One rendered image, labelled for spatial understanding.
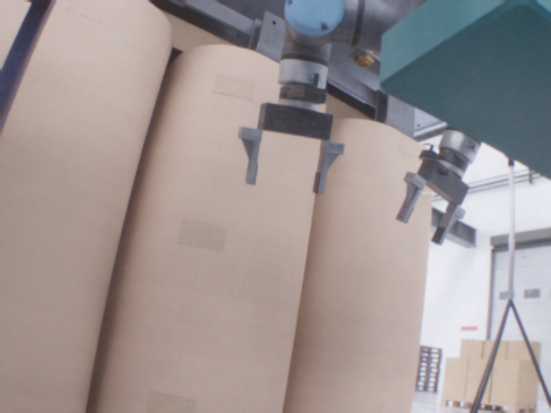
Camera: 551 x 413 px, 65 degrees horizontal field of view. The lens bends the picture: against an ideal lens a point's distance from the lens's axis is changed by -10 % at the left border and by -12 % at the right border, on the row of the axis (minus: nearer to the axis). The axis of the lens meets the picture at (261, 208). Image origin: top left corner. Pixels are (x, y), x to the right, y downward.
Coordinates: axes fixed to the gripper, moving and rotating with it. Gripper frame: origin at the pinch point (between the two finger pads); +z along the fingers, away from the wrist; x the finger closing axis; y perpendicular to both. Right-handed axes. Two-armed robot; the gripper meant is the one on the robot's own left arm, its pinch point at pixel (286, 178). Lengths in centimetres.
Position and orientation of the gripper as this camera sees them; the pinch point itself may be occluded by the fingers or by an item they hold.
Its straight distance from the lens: 91.0
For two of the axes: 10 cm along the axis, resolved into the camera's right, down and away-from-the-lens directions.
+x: -9.6, -1.2, -2.5
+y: -2.3, -1.6, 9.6
